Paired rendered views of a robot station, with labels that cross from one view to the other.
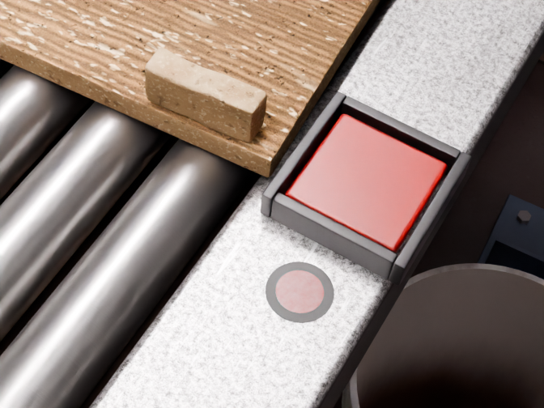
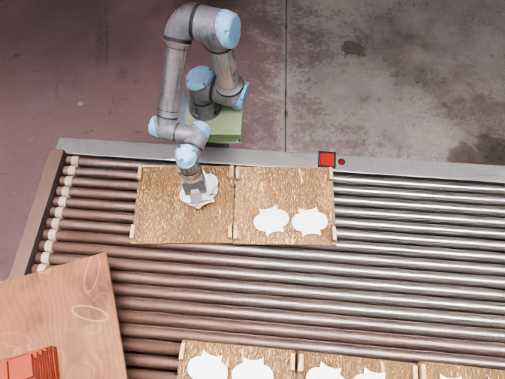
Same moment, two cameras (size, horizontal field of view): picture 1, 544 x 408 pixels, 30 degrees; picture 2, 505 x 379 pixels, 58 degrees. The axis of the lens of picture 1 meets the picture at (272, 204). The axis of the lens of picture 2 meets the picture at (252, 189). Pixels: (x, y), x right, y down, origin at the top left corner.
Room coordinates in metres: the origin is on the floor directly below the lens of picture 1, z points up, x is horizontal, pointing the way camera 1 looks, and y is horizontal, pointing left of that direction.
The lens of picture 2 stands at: (0.88, 0.80, 2.65)
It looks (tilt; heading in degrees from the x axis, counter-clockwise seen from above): 64 degrees down; 254
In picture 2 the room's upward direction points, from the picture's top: 4 degrees counter-clockwise
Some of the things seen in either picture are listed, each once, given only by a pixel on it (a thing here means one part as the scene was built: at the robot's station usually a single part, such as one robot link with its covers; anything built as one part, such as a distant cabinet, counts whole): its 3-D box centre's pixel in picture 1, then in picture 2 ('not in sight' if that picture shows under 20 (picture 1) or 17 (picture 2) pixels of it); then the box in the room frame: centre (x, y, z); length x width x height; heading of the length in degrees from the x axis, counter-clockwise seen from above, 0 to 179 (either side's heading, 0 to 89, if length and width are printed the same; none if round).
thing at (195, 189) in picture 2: not in sight; (193, 185); (0.87, -0.04, 1.09); 0.12 x 0.09 x 0.16; 79
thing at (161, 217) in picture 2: not in sight; (184, 203); (0.93, -0.05, 0.93); 0.41 x 0.35 x 0.02; 160
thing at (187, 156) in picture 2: not in sight; (187, 159); (0.86, -0.06, 1.25); 0.09 x 0.08 x 0.11; 52
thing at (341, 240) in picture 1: (367, 184); (326, 159); (0.29, -0.04, 0.92); 0.08 x 0.08 x 0.02; 65
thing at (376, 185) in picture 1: (366, 185); (326, 159); (0.29, -0.04, 0.92); 0.06 x 0.06 x 0.01; 65
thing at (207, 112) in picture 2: not in sight; (204, 101); (0.70, -0.48, 1.00); 0.15 x 0.15 x 0.10
